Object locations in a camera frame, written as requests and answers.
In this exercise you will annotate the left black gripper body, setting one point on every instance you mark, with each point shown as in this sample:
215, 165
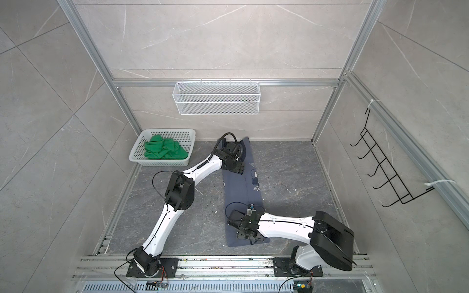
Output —
237, 165

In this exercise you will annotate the black wire hook rack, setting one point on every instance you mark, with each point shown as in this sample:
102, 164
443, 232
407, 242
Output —
385, 166

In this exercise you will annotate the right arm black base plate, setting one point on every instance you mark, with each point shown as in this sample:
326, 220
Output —
285, 267

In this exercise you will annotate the white wire mesh shelf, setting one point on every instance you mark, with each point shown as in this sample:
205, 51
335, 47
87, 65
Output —
217, 98

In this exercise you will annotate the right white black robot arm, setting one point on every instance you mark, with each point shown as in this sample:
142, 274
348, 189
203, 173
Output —
325, 240

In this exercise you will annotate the green tank top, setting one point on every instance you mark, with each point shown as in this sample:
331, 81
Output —
159, 148

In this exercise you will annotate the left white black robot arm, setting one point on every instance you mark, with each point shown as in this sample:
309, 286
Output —
180, 195

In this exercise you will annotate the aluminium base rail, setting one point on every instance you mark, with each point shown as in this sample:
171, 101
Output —
221, 274

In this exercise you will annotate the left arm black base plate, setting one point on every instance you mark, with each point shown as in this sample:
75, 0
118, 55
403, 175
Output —
161, 267

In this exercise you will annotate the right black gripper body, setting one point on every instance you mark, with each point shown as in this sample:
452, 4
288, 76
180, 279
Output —
242, 235

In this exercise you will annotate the blue-grey tank top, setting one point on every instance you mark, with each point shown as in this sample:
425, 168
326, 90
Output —
241, 191

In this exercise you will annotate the white plastic laundry basket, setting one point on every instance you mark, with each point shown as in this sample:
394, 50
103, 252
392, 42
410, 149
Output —
186, 138

